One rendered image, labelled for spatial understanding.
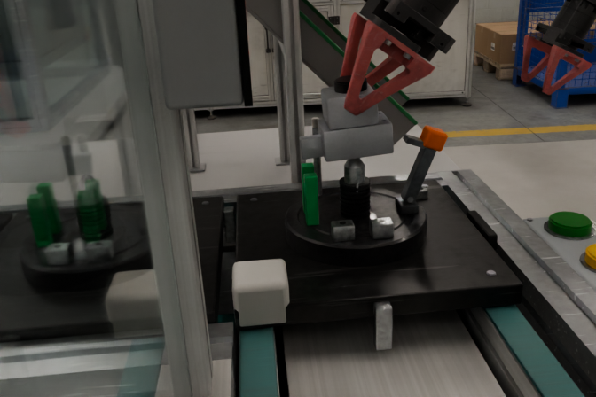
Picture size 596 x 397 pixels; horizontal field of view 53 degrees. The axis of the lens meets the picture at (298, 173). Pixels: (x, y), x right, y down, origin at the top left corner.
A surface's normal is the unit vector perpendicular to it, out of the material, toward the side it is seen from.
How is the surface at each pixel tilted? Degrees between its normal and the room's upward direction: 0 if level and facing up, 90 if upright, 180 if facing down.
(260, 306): 90
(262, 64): 90
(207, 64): 90
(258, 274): 0
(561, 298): 0
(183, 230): 90
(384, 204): 0
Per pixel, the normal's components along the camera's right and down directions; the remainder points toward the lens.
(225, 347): -0.05, -0.93
